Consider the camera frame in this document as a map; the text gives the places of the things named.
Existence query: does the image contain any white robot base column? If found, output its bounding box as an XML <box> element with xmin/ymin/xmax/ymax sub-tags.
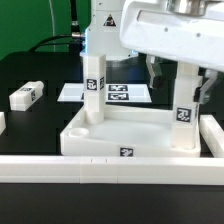
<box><xmin>80</xmin><ymin>0</ymin><xmax>138</xmax><ymax>61</ymax></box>

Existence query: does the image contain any white thin cable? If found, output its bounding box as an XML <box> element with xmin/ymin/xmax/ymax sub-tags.
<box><xmin>48</xmin><ymin>0</ymin><xmax>57</xmax><ymax>53</ymax></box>

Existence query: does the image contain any white desk top tray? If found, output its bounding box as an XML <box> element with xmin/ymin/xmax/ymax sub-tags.
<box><xmin>60</xmin><ymin>105</ymin><xmax>201</xmax><ymax>157</ymax></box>

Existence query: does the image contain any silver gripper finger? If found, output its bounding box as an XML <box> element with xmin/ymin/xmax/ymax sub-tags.
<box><xmin>146</xmin><ymin>55</ymin><xmax>164</xmax><ymax>89</ymax></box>
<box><xmin>194</xmin><ymin>69</ymin><xmax>218</xmax><ymax>104</ymax></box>

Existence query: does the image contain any white right fence bar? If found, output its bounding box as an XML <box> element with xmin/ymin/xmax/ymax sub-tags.
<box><xmin>199</xmin><ymin>115</ymin><xmax>224</xmax><ymax>158</ymax></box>

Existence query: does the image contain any white block at left edge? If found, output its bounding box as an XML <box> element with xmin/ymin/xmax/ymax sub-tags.
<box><xmin>0</xmin><ymin>112</ymin><xmax>6</xmax><ymax>135</ymax></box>

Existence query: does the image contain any white front fence bar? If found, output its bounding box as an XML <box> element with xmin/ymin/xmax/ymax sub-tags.
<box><xmin>0</xmin><ymin>156</ymin><xmax>224</xmax><ymax>185</ymax></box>

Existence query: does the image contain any white fence bar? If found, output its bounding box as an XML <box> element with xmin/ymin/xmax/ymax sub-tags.
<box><xmin>0</xmin><ymin>156</ymin><xmax>224</xmax><ymax>185</ymax></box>
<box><xmin>199</xmin><ymin>115</ymin><xmax>224</xmax><ymax>158</ymax></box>

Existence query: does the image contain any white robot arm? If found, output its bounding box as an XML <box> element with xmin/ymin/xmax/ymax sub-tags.
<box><xmin>120</xmin><ymin>0</ymin><xmax>224</xmax><ymax>104</ymax></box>

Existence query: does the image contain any black cable on base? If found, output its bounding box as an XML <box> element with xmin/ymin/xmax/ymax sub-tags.
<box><xmin>28</xmin><ymin>0</ymin><xmax>84</xmax><ymax>53</ymax></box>

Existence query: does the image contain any white marker base plate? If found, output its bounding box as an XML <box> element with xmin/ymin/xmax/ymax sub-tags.
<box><xmin>57</xmin><ymin>83</ymin><xmax>152</xmax><ymax>103</ymax></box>

